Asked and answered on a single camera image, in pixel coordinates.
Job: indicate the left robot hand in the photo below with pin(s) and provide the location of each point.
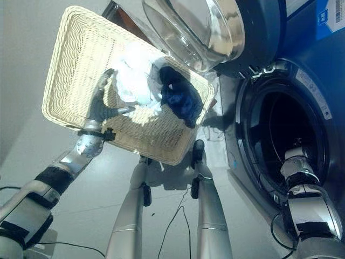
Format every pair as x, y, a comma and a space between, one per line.
98, 108

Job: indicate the white garment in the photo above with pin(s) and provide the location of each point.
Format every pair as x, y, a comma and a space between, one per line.
134, 81

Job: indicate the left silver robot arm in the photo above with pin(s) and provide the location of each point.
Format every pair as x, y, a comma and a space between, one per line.
51, 183

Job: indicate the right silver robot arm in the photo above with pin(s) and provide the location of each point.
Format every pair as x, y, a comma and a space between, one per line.
310, 194

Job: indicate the washing machine glass door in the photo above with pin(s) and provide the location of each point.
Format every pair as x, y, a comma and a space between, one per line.
194, 32

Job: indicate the dark blue washing machine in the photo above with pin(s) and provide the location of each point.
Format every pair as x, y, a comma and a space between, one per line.
285, 108

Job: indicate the cream wicker laundry basket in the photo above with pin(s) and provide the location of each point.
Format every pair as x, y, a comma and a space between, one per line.
113, 89

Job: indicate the dark navy garment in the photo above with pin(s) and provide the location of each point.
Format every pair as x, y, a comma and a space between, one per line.
182, 98

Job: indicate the left silver robot leg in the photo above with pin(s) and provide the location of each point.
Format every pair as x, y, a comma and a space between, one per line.
129, 210

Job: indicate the silver robot leg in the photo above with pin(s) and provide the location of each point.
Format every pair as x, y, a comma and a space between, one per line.
129, 210
208, 205

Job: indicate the right silver robot leg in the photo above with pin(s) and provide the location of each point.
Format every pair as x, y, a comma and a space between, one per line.
208, 205

